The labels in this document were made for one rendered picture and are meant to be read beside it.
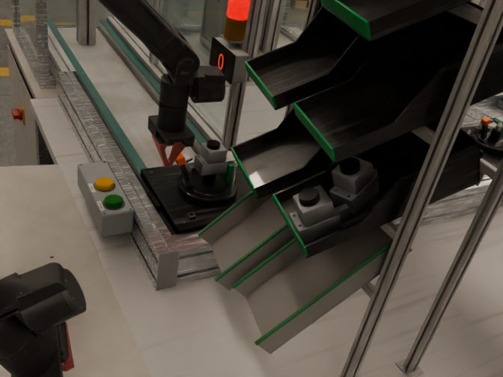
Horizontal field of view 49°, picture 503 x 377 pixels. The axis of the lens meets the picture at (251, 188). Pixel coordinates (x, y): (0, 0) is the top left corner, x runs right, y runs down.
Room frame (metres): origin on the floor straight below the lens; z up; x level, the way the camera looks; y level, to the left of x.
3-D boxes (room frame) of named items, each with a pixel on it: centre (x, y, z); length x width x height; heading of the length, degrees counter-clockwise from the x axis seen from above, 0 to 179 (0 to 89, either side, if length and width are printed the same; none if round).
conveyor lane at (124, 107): (1.33, 0.25, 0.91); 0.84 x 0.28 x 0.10; 34
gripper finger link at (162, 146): (1.02, 0.19, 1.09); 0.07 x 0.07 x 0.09; 35
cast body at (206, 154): (1.07, 0.09, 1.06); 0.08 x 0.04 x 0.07; 124
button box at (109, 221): (1.01, 0.33, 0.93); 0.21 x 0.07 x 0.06; 34
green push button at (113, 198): (0.96, 0.29, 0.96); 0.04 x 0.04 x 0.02
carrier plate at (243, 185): (1.07, 0.10, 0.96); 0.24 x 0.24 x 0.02; 34
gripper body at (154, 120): (1.01, 0.19, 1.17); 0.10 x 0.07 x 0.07; 35
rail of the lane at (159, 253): (1.21, 0.38, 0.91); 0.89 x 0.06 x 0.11; 34
